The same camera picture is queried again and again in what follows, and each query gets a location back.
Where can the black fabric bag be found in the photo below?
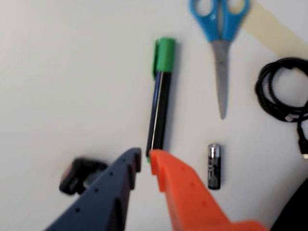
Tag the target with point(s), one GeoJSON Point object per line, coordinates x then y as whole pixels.
{"type": "Point", "coordinates": [296, 209]}

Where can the long beige masking tape strip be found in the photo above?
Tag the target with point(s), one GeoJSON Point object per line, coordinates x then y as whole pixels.
{"type": "Point", "coordinates": [272, 31]}

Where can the black marker green cap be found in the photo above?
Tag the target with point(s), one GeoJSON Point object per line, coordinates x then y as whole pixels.
{"type": "Point", "coordinates": [161, 101]}

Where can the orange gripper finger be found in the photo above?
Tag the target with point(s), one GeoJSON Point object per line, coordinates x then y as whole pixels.
{"type": "Point", "coordinates": [187, 197]}

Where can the navy gripper finger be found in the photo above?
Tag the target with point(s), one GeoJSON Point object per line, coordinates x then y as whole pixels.
{"type": "Point", "coordinates": [101, 197]}

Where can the black AA battery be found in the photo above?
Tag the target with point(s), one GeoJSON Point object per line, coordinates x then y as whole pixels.
{"type": "Point", "coordinates": [214, 168]}

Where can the black bike light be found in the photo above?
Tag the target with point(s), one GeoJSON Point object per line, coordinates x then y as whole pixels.
{"type": "Point", "coordinates": [74, 175]}

